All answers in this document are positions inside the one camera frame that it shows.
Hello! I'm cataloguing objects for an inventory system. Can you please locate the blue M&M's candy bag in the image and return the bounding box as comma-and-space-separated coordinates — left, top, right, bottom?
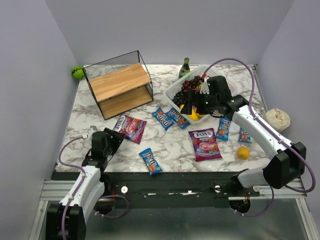
152, 107, 174, 131
165, 108, 190, 129
139, 148, 163, 176
216, 116, 231, 141
238, 127, 252, 143

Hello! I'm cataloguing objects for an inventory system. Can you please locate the purple Fox's candy bag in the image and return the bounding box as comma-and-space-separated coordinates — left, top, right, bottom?
188, 128, 222, 162
113, 114, 147, 144

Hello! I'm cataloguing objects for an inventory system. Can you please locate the white plastic fruit basket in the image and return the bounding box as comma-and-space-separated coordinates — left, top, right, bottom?
163, 64, 237, 126

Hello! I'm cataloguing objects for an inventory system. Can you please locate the orange fruit on table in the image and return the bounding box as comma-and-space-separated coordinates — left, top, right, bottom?
236, 146, 250, 160

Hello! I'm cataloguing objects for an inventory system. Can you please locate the dark grape bunch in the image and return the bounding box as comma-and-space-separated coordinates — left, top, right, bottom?
172, 90, 187, 108

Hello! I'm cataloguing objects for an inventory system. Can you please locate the beige cloth sack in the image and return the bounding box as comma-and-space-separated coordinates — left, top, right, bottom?
263, 108, 291, 133

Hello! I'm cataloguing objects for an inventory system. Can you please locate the green glass bottle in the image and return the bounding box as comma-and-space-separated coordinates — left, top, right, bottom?
178, 57, 190, 79

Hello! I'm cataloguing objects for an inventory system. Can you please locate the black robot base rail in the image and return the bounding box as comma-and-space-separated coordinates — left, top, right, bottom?
98, 172, 260, 213

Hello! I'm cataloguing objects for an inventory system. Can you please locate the green watermelon ball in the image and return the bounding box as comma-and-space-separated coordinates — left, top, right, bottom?
71, 65, 85, 80

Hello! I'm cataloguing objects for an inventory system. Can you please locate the yellow mango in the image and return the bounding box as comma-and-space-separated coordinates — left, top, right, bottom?
182, 106, 200, 122

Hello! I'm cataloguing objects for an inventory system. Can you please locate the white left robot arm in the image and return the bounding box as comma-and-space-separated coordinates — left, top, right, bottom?
45, 128, 129, 240

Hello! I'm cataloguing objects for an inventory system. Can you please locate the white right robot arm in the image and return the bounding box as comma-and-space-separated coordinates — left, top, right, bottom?
181, 75, 307, 189

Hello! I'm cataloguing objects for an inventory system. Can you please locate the wire and wood shelf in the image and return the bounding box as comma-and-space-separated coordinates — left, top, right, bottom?
83, 50, 154, 121

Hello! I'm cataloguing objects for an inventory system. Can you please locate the red grape bunch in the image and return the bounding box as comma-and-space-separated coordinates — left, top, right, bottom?
181, 75, 204, 93

